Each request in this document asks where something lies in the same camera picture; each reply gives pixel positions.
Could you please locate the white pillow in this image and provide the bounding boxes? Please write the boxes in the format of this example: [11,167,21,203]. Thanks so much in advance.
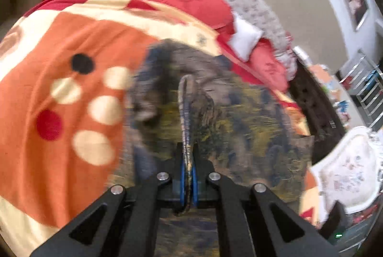
[229,13,264,63]

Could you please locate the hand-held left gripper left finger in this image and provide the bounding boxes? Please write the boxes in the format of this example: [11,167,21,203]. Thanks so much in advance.
[30,142,188,257]

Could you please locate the metal rack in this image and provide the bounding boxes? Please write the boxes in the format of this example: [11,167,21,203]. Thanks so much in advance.
[339,49,383,130]

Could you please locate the orange red cream printed blanket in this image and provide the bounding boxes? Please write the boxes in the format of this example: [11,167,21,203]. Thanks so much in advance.
[0,0,318,257]

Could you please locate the dark floral patterned garment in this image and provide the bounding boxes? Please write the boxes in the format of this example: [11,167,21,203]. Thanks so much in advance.
[108,38,315,257]

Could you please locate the white floral armchair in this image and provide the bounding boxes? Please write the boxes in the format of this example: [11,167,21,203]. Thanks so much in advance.
[310,125,383,224]

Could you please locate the dark wooden bed rail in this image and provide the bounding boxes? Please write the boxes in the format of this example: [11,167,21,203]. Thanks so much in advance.
[290,58,348,165]

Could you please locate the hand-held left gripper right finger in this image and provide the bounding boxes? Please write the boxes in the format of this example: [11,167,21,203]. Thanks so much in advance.
[191,143,340,257]

